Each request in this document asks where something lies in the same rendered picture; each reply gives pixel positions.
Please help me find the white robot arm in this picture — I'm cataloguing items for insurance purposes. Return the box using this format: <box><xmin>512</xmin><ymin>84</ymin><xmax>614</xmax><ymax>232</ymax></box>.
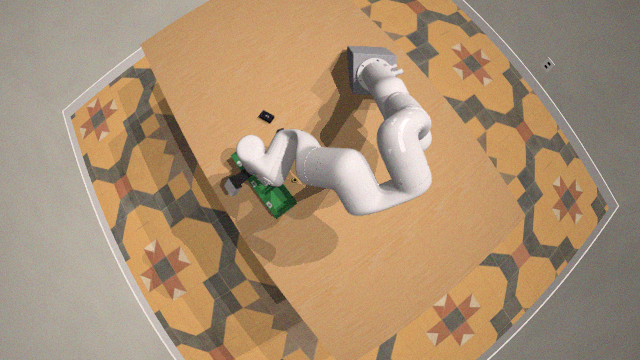
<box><xmin>224</xmin><ymin>58</ymin><xmax>432</xmax><ymax>216</ymax></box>

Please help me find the green rack of bins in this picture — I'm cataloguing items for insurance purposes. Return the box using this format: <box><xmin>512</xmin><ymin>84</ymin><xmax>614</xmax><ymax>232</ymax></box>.
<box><xmin>231</xmin><ymin>152</ymin><xmax>297</xmax><ymax>219</ymax></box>

